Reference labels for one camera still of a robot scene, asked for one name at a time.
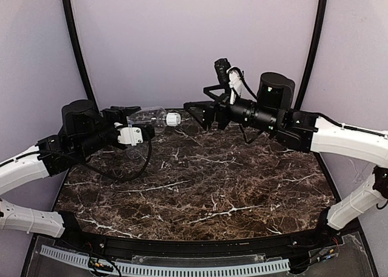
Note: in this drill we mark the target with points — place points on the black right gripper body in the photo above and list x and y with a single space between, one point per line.
219 114

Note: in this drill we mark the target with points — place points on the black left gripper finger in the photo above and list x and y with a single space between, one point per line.
147 132
127 110

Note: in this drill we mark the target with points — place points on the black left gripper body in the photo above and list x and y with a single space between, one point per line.
113 123

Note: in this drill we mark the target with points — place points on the clear plastic bottle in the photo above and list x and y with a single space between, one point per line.
154 116

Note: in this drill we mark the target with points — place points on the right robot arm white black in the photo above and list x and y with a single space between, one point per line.
300 131

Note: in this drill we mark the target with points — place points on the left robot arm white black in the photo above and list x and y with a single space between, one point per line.
85 130

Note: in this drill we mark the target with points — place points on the Pocari Sweat bottle white cap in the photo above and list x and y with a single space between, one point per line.
133 152

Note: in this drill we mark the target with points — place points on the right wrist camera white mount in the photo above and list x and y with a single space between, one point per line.
229 79

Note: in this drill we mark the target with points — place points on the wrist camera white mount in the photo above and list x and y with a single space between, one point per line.
128 135
229 79

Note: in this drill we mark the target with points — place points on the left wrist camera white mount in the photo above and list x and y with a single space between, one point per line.
128 135

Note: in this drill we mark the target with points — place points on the black left corner frame post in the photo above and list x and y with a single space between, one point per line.
77 51

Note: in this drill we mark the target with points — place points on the black corner frame post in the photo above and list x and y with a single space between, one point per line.
77 51
314 44

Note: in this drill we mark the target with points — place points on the black right corner frame post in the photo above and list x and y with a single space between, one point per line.
314 44

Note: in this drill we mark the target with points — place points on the white slotted cable duct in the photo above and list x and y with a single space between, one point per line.
82 261

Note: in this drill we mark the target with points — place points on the black front table rail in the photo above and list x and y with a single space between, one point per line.
292 244

